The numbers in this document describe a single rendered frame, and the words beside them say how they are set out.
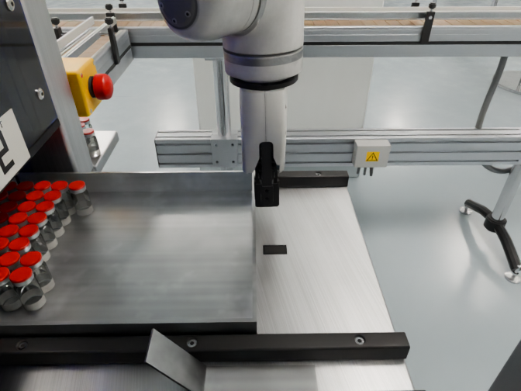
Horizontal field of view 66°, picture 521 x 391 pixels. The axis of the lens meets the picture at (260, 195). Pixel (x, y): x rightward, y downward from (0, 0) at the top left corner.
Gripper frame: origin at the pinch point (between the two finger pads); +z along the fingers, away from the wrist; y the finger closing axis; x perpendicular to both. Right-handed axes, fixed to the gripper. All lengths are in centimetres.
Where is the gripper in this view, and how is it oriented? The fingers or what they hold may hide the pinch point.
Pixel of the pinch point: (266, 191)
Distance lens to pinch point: 52.3
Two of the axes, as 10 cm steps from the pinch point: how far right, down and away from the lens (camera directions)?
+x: 10.0, -0.3, -0.1
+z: 0.3, 8.2, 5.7
